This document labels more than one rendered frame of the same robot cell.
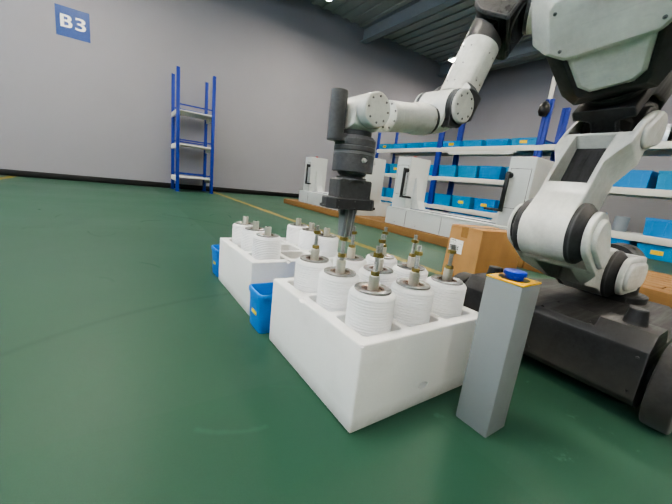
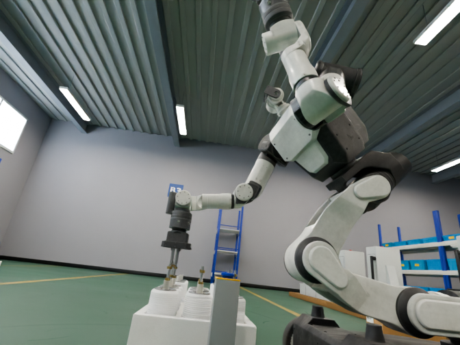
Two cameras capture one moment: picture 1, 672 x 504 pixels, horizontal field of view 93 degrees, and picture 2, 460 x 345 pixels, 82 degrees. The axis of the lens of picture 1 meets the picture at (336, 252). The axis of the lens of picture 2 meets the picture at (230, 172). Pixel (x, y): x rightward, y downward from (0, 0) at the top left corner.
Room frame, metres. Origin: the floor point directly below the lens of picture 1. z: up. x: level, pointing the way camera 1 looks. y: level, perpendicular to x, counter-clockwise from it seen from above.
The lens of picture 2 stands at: (-0.15, -0.75, 0.33)
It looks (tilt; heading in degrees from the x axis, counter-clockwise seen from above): 20 degrees up; 31
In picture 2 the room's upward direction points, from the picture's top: 7 degrees clockwise
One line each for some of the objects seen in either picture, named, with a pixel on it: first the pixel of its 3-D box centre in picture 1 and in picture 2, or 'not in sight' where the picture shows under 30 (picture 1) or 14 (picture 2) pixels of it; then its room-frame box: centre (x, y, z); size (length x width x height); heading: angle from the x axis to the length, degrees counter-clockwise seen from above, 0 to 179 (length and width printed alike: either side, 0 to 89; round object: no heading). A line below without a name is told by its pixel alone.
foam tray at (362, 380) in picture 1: (369, 328); (192, 337); (0.78, -0.11, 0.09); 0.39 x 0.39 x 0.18; 35
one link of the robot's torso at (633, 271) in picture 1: (596, 267); (419, 311); (1.02, -0.84, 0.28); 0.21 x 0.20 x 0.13; 125
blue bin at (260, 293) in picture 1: (297, 303); not in sight; (0.97, 0.10, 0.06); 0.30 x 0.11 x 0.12; 124
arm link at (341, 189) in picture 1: (351, 181); (178, 233); (0.71, -0.02, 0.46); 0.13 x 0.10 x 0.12; 119
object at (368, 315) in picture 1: (366, 330); (160, 319); (0.62, -0.08, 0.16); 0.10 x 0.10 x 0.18
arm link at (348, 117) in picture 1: (355, 123); (180, 205); (0.70, -0.01, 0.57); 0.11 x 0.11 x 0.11; 35
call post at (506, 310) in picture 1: (495, 354); (221, 339); (0.59, -0.34, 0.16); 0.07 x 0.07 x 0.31; 35
